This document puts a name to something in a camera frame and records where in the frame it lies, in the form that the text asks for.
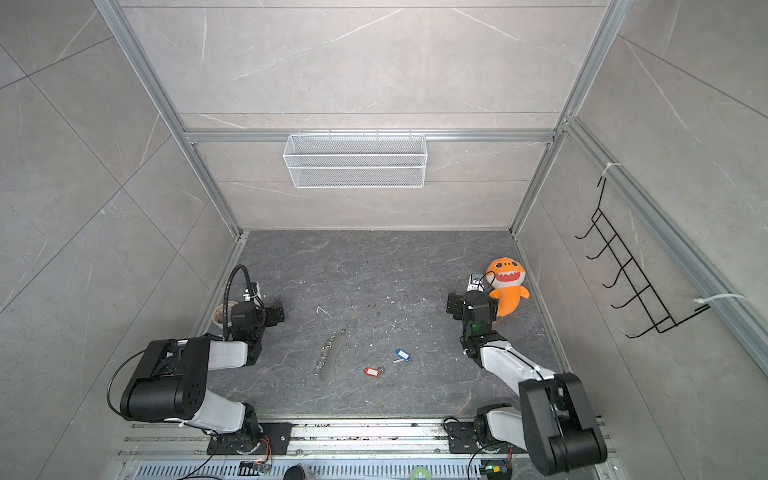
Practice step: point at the masking tape roll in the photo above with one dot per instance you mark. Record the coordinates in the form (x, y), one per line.
(217, 318)

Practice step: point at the blue key tag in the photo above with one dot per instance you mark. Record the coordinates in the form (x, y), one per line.
(402, 356)

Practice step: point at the orange shark plush toy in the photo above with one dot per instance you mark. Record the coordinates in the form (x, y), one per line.
(505, 276)

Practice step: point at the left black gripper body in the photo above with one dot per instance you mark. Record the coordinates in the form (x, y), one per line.
(270, 318)

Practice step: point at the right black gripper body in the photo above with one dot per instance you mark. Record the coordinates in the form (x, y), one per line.
(457, 301)

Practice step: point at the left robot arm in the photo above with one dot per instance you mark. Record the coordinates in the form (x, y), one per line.
(169, 383)

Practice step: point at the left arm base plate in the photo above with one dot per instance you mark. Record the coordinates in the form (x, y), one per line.
(272, 437)

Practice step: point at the black wire hook rack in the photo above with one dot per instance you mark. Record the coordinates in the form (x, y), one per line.
(630, 271)

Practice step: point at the red key tag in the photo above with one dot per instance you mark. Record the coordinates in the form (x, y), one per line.
(373, 372)

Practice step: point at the white wire mesh basket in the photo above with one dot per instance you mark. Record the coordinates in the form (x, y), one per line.
(349, 161)

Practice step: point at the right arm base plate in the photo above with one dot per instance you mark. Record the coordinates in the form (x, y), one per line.
(468, 437)

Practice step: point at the aluminium mounting rail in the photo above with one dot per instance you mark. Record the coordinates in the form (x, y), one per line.
(328, 448)

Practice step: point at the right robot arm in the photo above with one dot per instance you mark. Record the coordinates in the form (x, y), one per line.
(555, 423)

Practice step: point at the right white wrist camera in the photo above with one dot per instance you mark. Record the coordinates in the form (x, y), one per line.
(476, 282)

